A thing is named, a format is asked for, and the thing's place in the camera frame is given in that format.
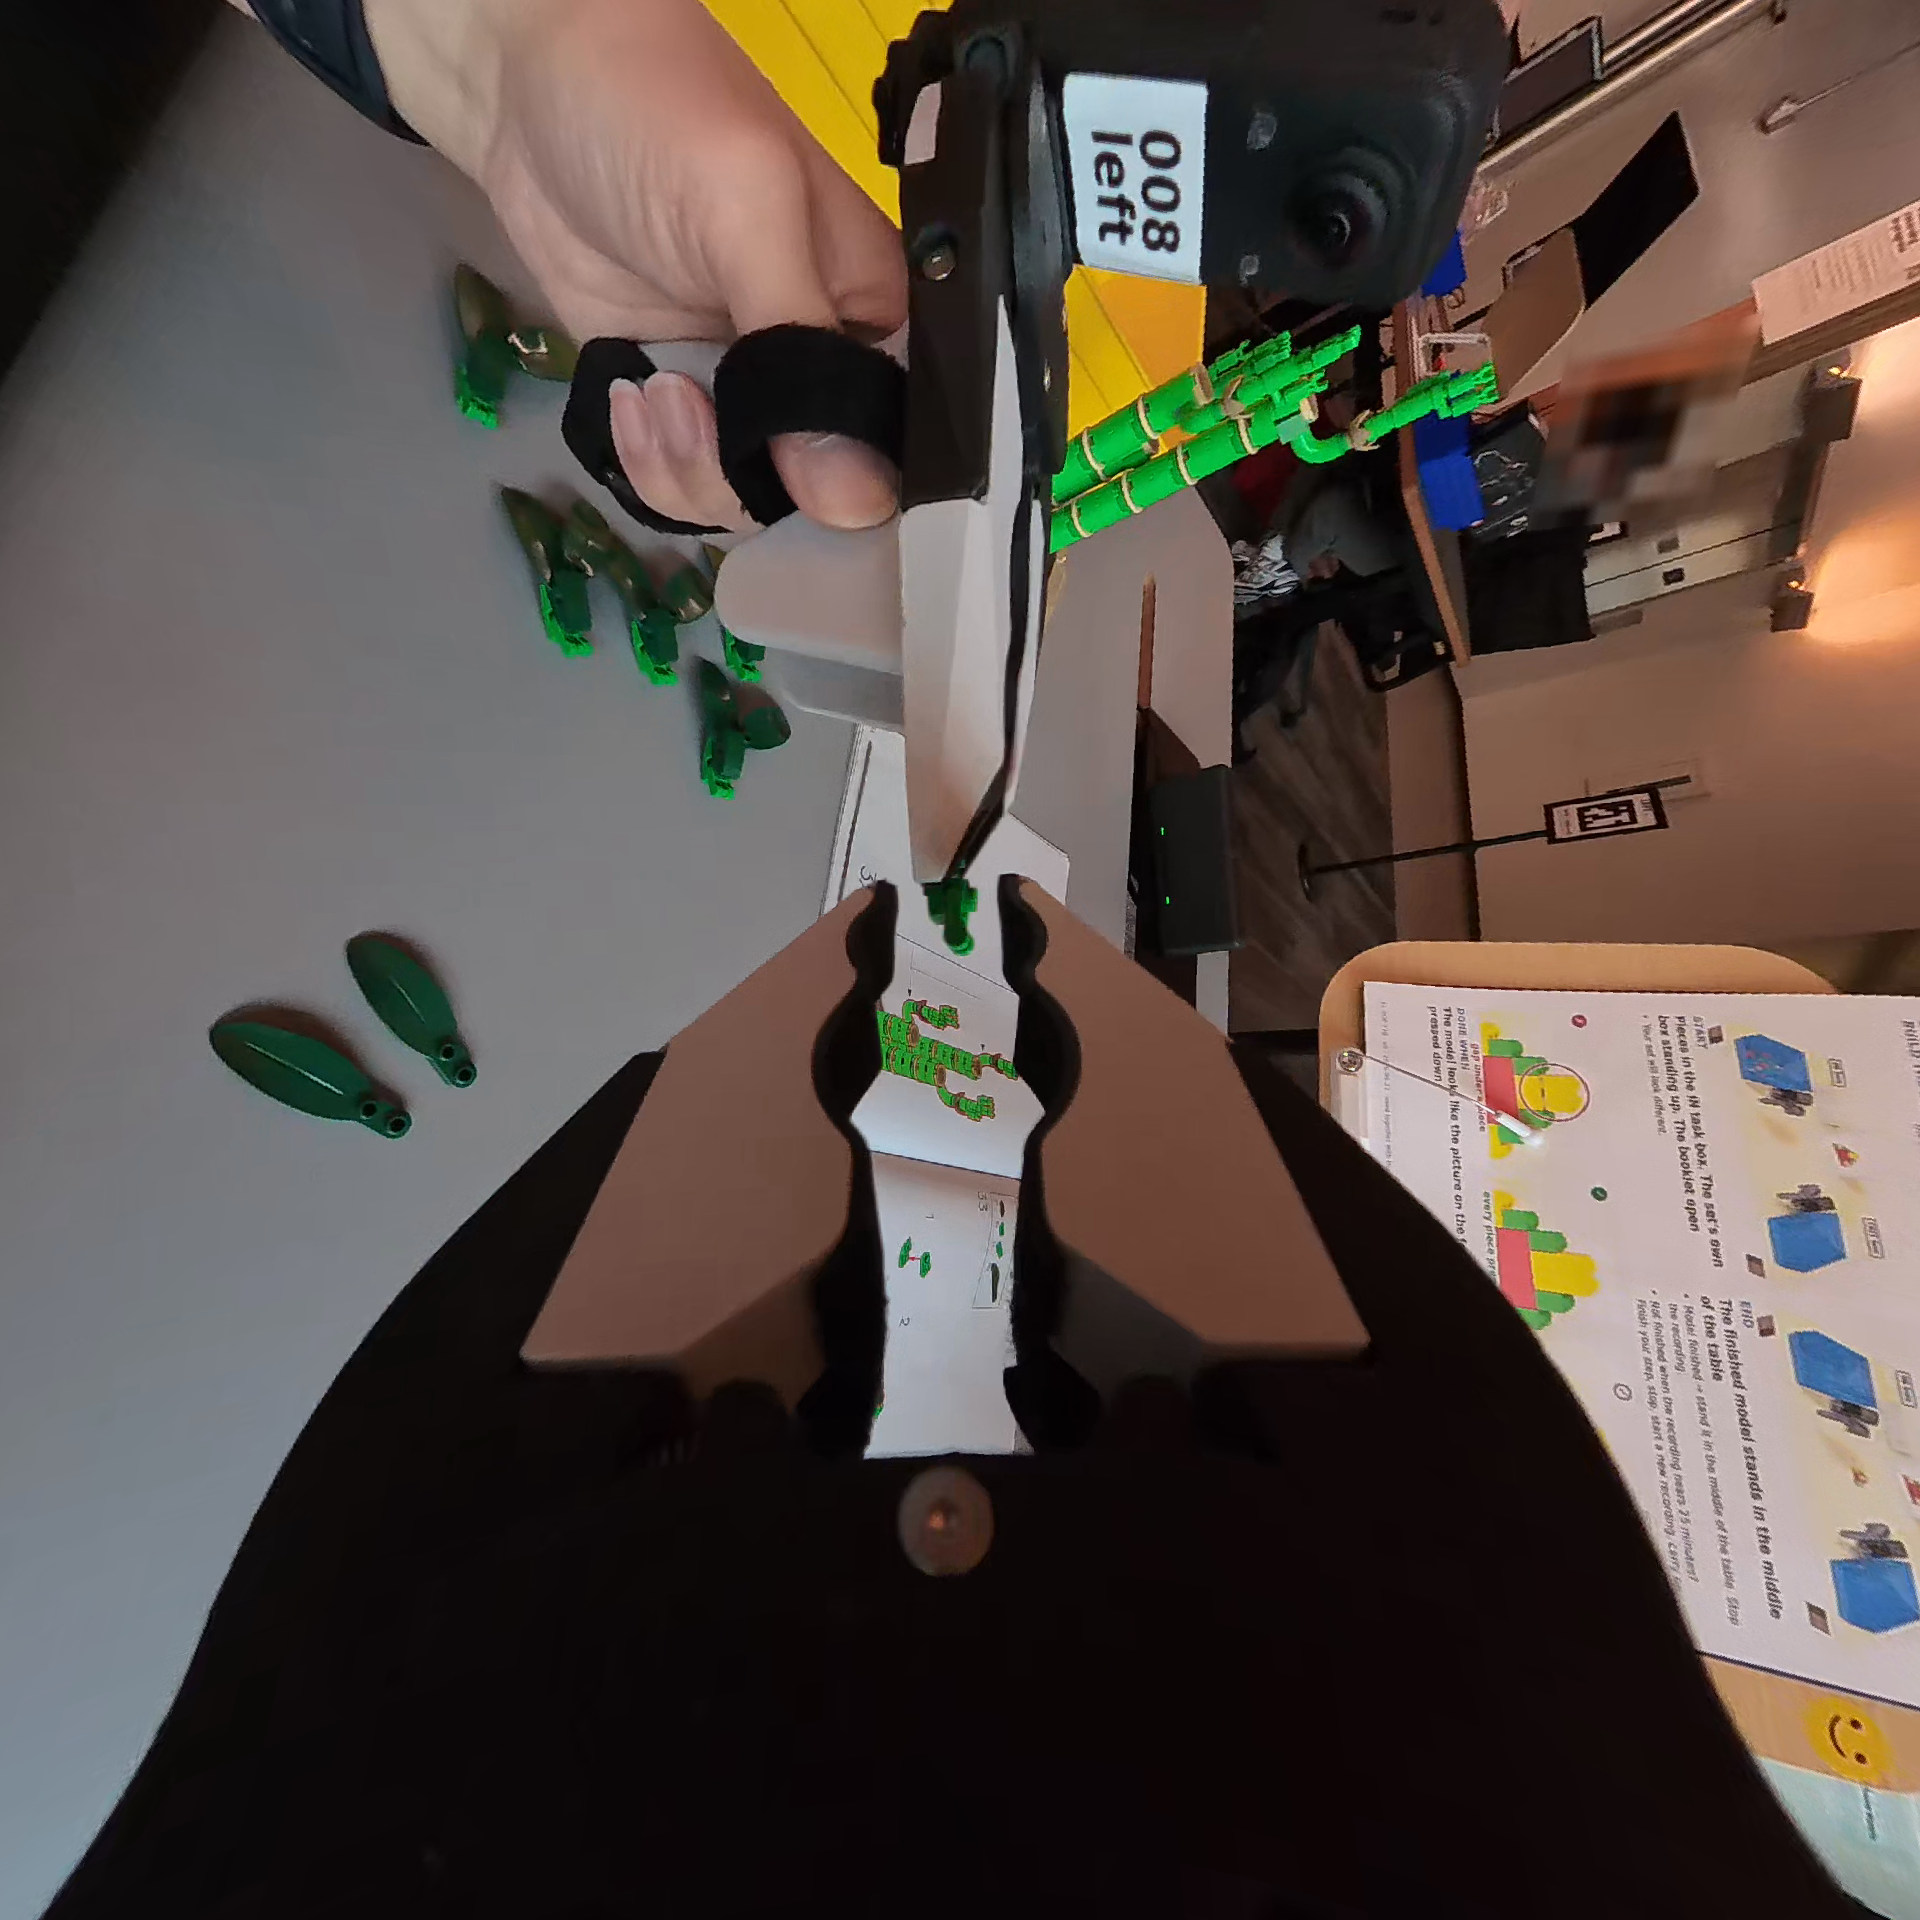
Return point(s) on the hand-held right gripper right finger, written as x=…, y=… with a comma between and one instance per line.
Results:
x=1185, y=1201

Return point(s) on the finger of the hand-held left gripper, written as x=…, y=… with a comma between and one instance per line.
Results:
x=960, y=675

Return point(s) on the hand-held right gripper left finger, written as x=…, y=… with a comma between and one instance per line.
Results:
x=690, y=1214

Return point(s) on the small bright green lego piece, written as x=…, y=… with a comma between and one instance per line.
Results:
x=951, y=909

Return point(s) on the green lego leaf sprig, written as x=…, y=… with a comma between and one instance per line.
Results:
x=562, y=608
x=723, y=750
x=743, y=657
x=652, y=638
x=483, y=369

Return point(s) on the lego instruction booklet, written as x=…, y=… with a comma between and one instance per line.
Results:
x=938, y=1155

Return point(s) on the green lego bamboo model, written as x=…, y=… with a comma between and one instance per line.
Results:
x=1170, y=451

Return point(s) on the dark green lego leaf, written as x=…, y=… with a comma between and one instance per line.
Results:
x=293, y=1064
x=405, y=999

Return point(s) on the person's left hand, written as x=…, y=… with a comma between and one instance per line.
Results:
x=631, y=165

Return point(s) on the black box with green lights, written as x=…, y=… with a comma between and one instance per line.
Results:
x=1192, y=855

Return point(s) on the wooden sign board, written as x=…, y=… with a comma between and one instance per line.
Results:
x=1501, y=960

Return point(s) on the blue storage crate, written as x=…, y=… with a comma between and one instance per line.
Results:
x=1462, y=472

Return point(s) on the yellow ribbed crate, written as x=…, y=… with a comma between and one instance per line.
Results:
x=810, y=60

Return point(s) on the printed task sheet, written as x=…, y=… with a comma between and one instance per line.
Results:
x=1650, y=1351

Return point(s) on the black white marker tag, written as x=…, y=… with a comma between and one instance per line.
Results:
x=1604, y=814

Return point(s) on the white paper notice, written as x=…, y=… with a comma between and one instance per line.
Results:
x=1839, y=279

